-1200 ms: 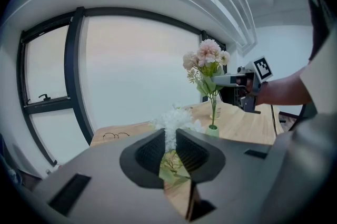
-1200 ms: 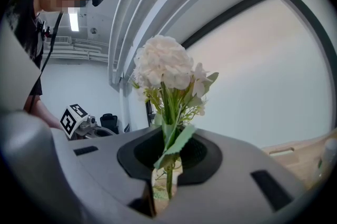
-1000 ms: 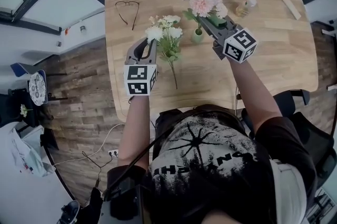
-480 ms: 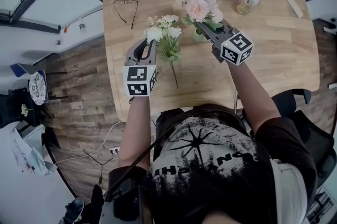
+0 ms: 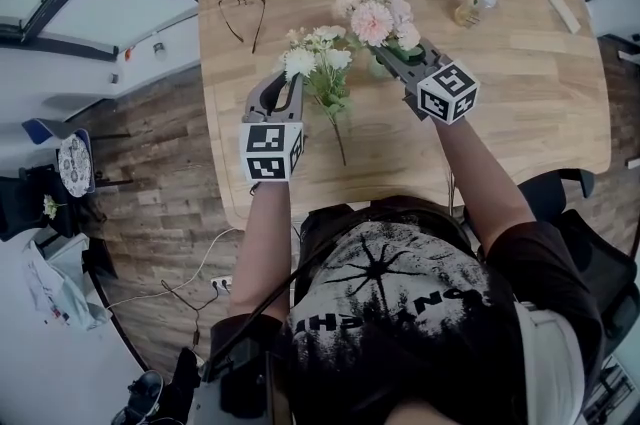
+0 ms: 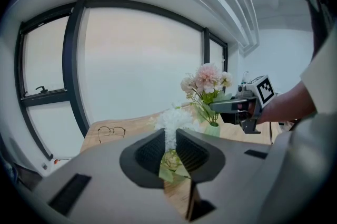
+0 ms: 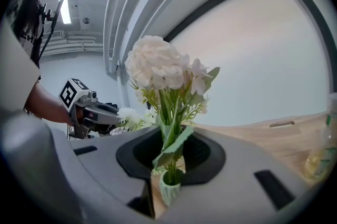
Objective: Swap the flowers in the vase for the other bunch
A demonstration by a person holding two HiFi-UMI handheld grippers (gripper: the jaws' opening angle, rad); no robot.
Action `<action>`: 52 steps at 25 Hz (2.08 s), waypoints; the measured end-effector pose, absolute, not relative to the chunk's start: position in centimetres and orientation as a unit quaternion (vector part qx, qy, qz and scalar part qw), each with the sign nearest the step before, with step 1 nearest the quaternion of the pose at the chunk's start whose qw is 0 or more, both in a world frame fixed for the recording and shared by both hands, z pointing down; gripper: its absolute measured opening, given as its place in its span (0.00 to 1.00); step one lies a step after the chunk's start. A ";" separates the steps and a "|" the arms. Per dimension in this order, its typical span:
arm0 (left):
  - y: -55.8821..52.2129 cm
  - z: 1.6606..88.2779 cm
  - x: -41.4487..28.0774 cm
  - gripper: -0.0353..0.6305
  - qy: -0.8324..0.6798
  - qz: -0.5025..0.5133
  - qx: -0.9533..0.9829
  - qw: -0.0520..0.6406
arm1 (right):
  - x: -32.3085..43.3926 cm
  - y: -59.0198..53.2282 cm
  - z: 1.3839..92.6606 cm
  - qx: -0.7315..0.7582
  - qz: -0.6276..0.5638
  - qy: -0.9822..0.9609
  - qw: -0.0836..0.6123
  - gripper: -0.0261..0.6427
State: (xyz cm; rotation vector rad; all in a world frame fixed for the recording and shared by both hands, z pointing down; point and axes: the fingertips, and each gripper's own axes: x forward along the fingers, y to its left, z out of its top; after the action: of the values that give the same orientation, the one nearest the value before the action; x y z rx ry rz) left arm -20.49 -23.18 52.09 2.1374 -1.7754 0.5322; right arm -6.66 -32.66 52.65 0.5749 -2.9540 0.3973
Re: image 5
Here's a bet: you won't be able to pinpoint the black office chair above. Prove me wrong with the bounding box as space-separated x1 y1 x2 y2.
517 167 640 359

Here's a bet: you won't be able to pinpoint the person's black printed t-shirt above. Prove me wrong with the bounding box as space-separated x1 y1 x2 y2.
272 207 606 425

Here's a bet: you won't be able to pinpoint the round patterned cushion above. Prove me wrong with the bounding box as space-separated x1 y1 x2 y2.
58 134 96 199

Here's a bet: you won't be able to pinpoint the pink flower bouquet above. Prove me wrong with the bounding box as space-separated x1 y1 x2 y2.
332 0 422 79

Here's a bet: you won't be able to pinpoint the white cable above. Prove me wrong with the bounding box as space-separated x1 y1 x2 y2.
107 226 236 309

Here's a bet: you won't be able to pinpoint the white power strip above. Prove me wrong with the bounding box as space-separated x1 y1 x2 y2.
209 275 235 297

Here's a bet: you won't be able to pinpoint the blue chair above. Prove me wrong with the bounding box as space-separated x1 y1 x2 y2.
22 117 134 199

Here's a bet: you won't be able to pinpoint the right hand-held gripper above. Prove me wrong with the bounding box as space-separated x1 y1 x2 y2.
368 39 482 128

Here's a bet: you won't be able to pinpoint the white flower bouquet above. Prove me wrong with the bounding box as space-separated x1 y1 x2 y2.
278 25 356 167

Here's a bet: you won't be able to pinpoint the thin-framed eyeglasses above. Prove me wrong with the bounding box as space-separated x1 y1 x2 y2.
218 0 267 54

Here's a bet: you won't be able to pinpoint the person's right forearm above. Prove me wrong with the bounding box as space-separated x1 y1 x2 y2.
432 117 539 257

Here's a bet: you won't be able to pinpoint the grey waist pack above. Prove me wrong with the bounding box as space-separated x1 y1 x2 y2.
197 337 291 425

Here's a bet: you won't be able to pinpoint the pale green vase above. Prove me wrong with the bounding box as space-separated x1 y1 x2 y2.
367 52 390 80

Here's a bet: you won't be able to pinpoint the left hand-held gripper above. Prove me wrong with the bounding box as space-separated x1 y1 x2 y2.
237 70 308 185

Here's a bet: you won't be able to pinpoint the white plastic bag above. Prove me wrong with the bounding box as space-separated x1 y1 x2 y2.
22 240 114 332

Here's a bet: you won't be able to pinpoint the small clear bottle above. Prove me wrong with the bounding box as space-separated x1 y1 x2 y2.
453 0 499 28

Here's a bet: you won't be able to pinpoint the black cable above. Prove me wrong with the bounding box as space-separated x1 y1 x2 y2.
209 232 351 364

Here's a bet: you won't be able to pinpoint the person's left forearm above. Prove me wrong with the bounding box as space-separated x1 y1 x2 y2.
229 180 292 319

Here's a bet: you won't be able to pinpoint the light wooden block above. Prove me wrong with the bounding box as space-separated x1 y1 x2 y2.
543 0 582 34

